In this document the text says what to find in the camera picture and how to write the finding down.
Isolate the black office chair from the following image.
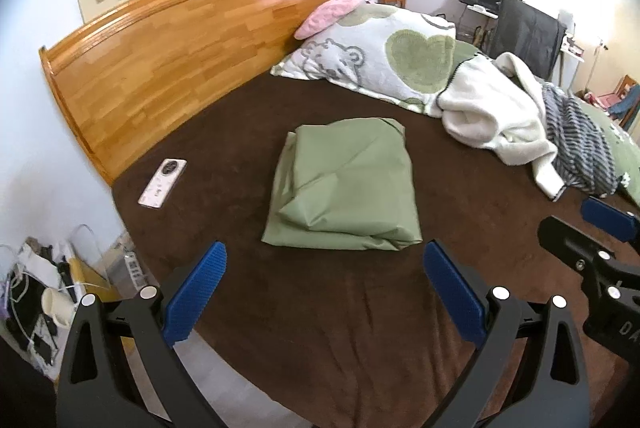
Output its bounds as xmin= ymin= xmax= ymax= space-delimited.
xmin=487 ymin=0 xmax=568 ymax=81

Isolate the white power strip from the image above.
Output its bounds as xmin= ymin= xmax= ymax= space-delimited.
xmin=122 ymin=252 xmax=149 ymax=290

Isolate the wooden headboard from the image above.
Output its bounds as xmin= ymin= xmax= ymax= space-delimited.
xmin=39 ymin=0 xmax=353 ymax=186

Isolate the grey striped garment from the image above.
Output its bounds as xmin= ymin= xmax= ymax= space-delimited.
xmin=541 ymin=83 xmax=621 ymax=198

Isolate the white remote control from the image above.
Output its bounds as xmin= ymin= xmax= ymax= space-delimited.
xmin=138 ymin=158 xmax=188 ymax=209

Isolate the green zip jacket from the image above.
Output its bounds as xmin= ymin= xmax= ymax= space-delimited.
xmin=261 ymin=117 xmax=425 ymax=253

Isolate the cream cup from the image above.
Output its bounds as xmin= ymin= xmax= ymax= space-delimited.
xmin=42 ymin=288 xmax=77 ymax=327

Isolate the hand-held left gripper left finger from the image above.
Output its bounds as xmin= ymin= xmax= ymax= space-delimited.
xmin=56 ymin=240 xmax=228 ymax=428

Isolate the white desk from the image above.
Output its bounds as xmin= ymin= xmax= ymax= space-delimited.
xmin=462 ymin=3 xmax=586 ymax=89

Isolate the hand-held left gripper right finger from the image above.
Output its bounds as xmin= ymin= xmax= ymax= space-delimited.
xmin=422 ymin=238 xmax=592 ymax=428

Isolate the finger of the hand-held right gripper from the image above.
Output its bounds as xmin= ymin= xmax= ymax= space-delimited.
xmin=536 ymin=215 xmax=617 ymax=277
xmin=580 ymin=196 xmax=640 ymax=244

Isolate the green panda print duvet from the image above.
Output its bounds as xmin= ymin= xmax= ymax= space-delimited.
xmin=452 ymin=40 xmax=640 ymax=204

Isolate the bear print pillow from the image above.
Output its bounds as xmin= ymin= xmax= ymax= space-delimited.
xmin=270 ymin=3 xmax=458 ymax=118

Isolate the pink pillow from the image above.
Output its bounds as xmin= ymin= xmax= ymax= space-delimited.
xmin=293 ymin=0 xmax=365 ymax=40

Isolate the grey desk appliance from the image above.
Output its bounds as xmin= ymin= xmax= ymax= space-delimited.
xmin=557 ymin=10 xmax=576 ymax=39

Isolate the pile of floor clutter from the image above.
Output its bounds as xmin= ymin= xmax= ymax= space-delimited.
xmin=0 ymin=223 xmax=151 ymax=371

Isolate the wooden chair with clothes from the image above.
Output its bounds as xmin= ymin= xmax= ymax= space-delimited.
xmin=602 ymin=75 xmax=640 ymax=131

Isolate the white fleece garment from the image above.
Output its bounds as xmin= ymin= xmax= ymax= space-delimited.
xmin=440 ymin=52 xmax=565 ymax=201

